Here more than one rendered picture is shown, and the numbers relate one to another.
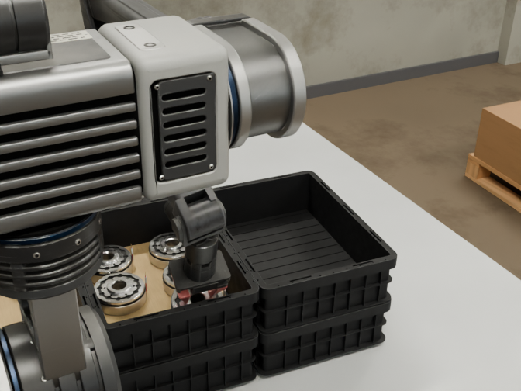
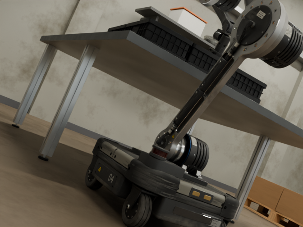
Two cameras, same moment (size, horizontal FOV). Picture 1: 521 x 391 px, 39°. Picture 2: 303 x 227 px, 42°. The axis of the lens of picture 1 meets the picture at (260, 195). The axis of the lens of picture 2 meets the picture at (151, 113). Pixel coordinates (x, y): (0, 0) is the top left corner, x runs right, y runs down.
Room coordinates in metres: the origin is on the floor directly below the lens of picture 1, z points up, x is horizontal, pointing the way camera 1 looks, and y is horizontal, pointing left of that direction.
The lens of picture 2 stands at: (-1.26, 0.36, 0.36)
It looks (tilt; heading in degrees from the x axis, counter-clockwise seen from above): 3 degrees up; 359
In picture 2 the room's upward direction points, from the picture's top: 23 degrees clockwise
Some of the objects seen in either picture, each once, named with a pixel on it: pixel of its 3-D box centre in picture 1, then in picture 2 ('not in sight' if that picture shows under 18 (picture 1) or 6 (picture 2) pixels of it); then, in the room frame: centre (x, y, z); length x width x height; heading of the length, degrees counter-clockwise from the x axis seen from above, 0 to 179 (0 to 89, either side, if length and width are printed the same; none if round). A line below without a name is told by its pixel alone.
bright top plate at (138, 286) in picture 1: (119, 288); not in sight; (1.17, 0.28, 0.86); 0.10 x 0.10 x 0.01
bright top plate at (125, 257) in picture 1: (107, 258); not in sight; (1.27, 0.32, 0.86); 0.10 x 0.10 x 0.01
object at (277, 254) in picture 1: (289, 246); (229, 83); (1.32, -0.07, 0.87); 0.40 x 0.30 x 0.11; 24
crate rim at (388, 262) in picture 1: (290, 226); (231, 76); (1.32, -0.07, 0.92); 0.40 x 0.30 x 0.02; 24
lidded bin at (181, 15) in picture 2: not in sight; (185, 23); (3.58, 0.36, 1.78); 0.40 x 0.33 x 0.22; 119
